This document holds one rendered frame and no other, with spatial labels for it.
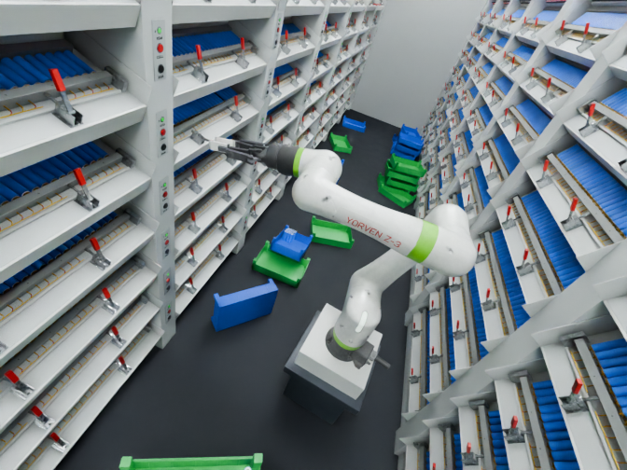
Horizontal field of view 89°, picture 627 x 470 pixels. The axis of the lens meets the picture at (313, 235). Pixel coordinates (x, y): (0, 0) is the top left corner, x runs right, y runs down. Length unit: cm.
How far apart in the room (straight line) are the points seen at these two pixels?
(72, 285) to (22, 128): 40
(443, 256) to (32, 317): 97
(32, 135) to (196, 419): 115
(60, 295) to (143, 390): 73
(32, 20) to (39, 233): 37
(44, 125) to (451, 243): 90
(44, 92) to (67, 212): 24
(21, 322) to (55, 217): 24
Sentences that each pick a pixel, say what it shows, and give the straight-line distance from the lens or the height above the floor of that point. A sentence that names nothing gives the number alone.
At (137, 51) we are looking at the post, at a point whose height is 121.
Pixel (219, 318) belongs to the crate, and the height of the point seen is 11.
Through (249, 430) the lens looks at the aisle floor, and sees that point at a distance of 152.
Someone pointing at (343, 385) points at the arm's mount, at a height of 32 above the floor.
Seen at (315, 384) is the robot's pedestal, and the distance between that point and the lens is 132.
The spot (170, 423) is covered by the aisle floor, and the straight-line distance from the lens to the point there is 152.
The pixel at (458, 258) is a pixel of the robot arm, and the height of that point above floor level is 97.
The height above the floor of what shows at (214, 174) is 71.
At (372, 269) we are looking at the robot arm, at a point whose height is 67.
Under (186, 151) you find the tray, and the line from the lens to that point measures 110.
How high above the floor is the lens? 144
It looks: 39 degrees down
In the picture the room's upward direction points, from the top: 20 degrees clockwise
